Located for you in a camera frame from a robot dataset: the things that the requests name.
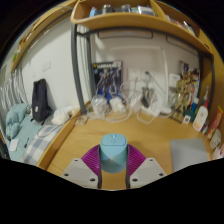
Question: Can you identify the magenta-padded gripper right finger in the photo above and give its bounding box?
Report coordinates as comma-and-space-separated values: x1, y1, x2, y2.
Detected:
125, 143, 168, 190

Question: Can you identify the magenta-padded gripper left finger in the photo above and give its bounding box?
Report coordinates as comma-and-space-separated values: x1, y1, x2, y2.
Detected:
61, 144, 103, 190

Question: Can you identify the light blue computer mouse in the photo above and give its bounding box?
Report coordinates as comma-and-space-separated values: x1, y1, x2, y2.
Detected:
98, 133, 130, 174

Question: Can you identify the grey mouse pad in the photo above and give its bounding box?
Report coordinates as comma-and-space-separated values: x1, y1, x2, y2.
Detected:
169, 137, 212, 173

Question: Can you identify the blue plaid blanket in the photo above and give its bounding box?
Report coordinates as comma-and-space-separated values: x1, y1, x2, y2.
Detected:
21, 124, 64, 166

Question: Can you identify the white power adapter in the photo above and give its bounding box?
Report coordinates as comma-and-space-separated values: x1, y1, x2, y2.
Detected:
141, 104, 161, 118

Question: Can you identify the white desk lamp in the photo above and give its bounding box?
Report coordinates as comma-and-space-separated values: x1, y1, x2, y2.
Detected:
143, 70, 175, 118

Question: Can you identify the teal striped bed sheet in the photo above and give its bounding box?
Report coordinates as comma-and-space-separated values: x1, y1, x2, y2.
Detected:
8, 114, 56, 161

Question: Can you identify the small white clock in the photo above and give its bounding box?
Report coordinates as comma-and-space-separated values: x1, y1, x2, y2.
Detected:
182, 114, 192, 125

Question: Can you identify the white red-capped lotion bottle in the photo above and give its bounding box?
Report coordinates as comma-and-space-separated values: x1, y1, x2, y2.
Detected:
192, 96, 210, 133

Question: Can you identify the white mug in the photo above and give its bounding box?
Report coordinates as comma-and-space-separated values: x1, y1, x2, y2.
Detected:
209, 128, 223, 150

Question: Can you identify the brown tree figure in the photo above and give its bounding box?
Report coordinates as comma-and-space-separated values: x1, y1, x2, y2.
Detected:
174, 76, 196, 121

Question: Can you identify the teal quilt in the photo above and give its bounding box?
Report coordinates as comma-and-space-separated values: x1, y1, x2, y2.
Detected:
4, 103, 31, 139

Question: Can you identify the black backpack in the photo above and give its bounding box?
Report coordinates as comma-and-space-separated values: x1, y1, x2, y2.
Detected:
31, 78, 53, 124

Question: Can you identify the robot model kit box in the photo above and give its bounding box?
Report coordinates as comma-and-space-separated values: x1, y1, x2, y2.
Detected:
91, 60, 124, 101

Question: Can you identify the colourful figure box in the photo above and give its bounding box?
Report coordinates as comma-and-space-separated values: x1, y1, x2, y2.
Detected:
178, 59, 201, 101

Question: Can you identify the wooden shelf unit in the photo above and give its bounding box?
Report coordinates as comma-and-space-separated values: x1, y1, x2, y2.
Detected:
69, 0, 214, 56

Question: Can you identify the clear plastic cable bag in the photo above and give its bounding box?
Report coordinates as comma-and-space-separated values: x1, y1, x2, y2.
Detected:
109, 96, 126, 113
91, 94, 108, 116

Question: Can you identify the white wall socket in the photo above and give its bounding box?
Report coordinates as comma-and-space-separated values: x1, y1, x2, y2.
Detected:
128, 68, 143, 82

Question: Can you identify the white bed guard rail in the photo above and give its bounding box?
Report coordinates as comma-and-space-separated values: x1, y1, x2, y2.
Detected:
0, 68, 31, 113

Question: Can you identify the grey metal desk frame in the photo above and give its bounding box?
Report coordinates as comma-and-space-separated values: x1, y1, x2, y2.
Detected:
69, 23, 214, 116

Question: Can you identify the long wooden wall shelf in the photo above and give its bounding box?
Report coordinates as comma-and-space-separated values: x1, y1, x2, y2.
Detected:
9, 0, 79, 73

